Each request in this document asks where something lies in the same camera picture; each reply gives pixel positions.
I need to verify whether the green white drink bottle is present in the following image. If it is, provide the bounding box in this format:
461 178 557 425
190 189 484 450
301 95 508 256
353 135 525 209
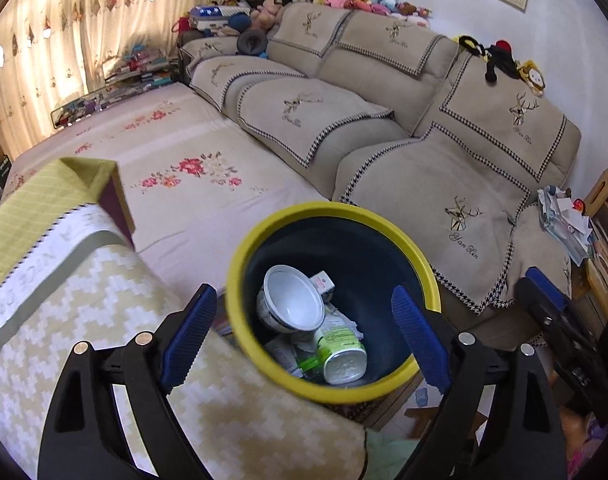
315 325 368 386

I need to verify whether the white instant noodle bowl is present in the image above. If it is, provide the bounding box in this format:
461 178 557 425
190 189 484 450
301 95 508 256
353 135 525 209
256 264 325 334

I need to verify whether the white floral tea box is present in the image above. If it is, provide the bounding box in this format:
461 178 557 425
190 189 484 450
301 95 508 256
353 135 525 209
264 334 304 378

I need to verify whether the pink milk carton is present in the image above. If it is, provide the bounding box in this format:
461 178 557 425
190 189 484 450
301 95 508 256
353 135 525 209
309 271 335 304

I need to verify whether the yellow rimmed dark trash bin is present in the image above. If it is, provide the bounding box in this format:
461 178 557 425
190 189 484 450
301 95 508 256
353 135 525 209
225 202 441 404

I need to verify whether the beige fabric sofa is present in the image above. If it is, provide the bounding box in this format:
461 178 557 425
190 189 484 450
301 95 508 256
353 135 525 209
180 2 580 349

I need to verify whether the black monkey plush toy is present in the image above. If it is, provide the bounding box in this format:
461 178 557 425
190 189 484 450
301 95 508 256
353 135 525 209
456 35 520 84

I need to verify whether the black neck pillow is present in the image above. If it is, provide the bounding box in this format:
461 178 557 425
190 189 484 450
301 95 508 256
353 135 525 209
237 29 268 56

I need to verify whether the cream patterned curtain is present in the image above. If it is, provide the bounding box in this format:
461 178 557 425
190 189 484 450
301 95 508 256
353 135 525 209
0 0 214 158

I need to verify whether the plush toy pile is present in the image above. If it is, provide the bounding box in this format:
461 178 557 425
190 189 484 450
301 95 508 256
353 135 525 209
251 0 432 30

